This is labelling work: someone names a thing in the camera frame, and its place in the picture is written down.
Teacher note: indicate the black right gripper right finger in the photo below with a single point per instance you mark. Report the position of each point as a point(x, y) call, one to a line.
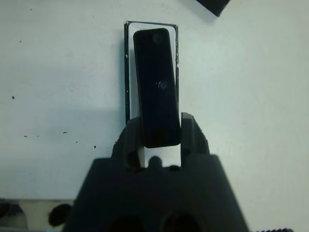
point(193, 137)

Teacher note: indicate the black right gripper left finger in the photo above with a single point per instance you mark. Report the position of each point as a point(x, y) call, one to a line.
point(128, 145)

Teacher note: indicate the slim black camera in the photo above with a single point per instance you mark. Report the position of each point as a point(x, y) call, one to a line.
point(154, 84)

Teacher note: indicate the black printed box lid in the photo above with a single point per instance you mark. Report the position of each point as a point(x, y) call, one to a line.
point(214, 6)

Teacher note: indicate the black box base white insert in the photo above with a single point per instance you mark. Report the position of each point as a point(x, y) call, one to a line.
point(131, 84)

